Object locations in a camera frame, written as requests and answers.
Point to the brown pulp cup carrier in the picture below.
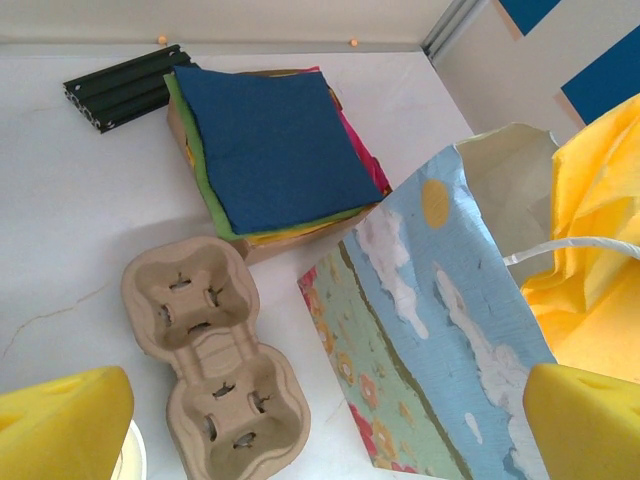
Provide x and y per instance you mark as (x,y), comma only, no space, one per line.
(220,350)

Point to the aluminium frame post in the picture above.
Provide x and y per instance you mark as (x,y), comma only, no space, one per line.
(450,30)

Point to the black aluminium extrusion piece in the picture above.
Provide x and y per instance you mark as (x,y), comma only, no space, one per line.
(120,90)

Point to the printed paper gift bag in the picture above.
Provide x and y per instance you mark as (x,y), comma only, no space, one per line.
(425,325)

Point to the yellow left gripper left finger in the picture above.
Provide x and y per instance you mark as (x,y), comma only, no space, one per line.
(55,430)

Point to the red paper napkin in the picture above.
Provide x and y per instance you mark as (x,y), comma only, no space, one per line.
(379,170)

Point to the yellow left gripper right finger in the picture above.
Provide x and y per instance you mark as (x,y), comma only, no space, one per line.
(585,430)

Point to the blue paper napkin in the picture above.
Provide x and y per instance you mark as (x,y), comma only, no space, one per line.
(280,150)

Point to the cardboard napkin tray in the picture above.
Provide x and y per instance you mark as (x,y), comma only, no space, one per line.
(280,250)

